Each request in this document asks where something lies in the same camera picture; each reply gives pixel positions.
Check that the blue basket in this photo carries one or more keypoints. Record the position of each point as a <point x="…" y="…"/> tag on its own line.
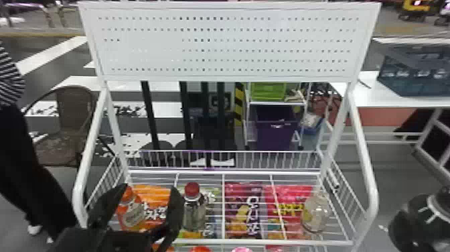
<point x="311" y="125"/>

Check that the person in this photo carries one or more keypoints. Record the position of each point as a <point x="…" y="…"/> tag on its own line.
<point x="24" y="176"/>

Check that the orange snack packet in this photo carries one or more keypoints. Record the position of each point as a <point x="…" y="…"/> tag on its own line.
<point x="156" y="202"/>

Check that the red snack packet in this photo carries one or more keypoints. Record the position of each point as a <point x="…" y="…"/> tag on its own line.
<point x="288" y="207"/>

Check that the brown chair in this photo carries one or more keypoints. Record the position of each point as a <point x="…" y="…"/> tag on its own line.
<point x="72" y="112"/>

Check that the clear bottle with red cap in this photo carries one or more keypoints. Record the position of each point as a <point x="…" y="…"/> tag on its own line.
<point x="194" y="211"/>

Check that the blue crate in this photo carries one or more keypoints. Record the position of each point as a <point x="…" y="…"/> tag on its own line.
<point x="415" y="75"/>

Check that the white side table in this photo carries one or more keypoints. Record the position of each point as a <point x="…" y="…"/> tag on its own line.
<point x="379" y="96"/>

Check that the pink snack packet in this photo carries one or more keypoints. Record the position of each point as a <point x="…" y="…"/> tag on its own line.
<point x="242" y="211"/>

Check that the orange bottle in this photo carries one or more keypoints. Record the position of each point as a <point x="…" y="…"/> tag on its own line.
<point x="130" y="211"/>

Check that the green basket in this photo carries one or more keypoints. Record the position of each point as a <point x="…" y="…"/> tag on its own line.
<point x="268" y="91"/>

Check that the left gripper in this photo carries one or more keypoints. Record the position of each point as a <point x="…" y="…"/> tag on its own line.
<point x="105" y="242"/>

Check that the purple crate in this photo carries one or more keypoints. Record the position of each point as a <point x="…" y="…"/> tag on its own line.
<point x="276" y="130"/>

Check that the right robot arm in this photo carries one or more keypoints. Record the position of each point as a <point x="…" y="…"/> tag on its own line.
<point x="411" y="225"/>

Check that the striped post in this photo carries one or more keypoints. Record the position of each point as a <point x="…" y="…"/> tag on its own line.
<point x="239" y="102"/>

